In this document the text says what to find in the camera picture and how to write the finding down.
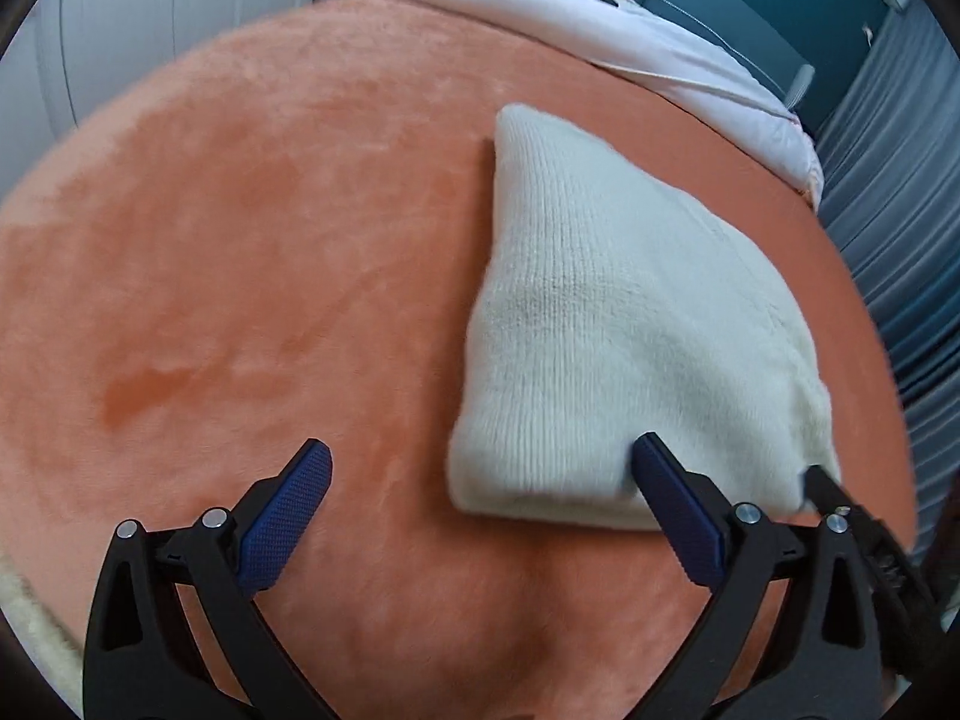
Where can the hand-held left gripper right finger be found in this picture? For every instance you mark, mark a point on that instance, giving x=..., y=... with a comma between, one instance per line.
x=679, y=517

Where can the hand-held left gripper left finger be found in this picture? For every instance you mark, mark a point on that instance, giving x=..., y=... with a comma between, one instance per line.
x=285, y=517

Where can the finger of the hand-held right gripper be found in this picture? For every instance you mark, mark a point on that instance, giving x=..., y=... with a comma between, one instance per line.
x=840, y=495

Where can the cream knit cardigan red buttons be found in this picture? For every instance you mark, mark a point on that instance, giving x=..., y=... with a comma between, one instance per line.
x=615, y=315

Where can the orange plush blanket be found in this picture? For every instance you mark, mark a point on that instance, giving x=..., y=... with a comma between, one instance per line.
x=262, y=277

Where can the cream fluffy cloth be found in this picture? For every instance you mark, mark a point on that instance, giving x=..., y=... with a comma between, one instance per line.
x=34, y=637

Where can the grey-blue curtain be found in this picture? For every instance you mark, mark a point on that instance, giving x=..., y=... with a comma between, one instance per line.
x=900, y=202

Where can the white duvet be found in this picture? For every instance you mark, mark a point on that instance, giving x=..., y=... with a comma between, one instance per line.
x=660, y=45

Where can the white panelled wardrobe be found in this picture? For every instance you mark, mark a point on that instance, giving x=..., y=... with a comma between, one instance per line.
x=150, y=30

